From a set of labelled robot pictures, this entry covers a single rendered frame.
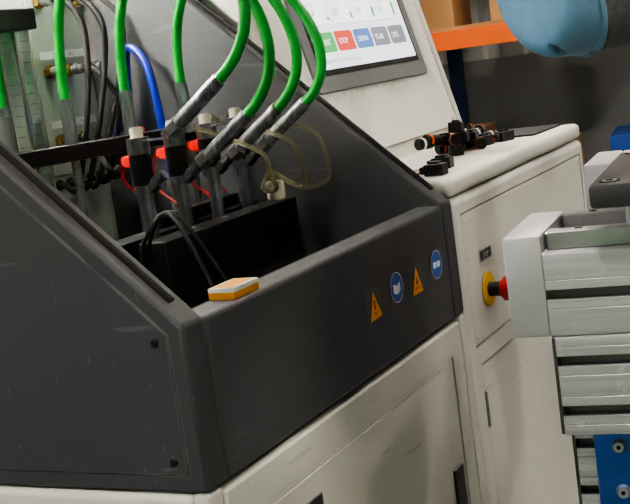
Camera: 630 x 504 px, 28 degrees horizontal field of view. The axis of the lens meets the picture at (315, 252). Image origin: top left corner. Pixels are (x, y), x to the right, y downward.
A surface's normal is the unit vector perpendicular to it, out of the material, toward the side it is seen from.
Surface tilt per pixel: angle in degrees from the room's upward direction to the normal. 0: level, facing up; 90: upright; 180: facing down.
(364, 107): 76
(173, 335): 90
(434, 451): 90
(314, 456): 90
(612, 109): 90
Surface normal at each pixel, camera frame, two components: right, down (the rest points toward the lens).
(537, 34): -0.88, 0.29
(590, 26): 0.41, 0.69
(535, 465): 0.89, -0.05
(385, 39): 0.83, -0.29
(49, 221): -0.44, 0.20
